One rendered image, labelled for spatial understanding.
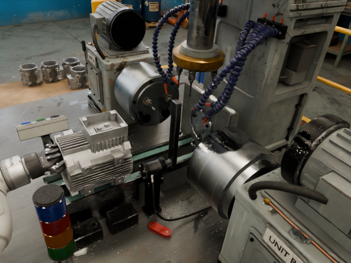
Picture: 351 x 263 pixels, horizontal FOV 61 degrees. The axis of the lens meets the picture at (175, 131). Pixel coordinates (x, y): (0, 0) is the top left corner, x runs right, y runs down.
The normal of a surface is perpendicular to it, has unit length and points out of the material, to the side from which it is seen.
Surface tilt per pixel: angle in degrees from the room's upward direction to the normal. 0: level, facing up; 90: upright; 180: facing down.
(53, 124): 65
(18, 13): 90
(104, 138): 92
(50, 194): 0
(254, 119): 90
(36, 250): 0
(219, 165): 47
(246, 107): 90
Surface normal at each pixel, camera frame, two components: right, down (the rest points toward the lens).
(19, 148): 0.07, -0.82
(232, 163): -0.39, -0.56
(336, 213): -0.84, 0.25
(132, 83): -0.57, -0.37
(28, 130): 0.51, 0.12
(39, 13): 0.60, 0.49
